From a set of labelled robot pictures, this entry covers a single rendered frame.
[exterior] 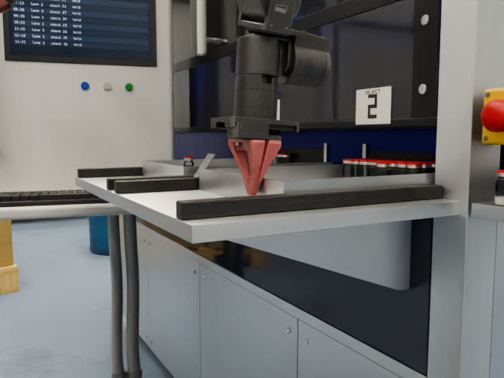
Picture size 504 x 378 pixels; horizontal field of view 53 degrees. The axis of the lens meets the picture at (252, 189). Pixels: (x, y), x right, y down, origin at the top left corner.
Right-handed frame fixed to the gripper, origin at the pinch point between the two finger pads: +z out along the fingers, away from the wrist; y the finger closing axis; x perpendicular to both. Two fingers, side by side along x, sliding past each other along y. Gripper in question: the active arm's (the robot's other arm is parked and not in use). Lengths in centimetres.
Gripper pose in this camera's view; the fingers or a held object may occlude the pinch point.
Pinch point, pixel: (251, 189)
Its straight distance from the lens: 67.0
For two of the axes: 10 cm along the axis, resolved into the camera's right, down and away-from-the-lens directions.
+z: -0.5, 10.0, 0.7
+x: -4.9, -0.8, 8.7
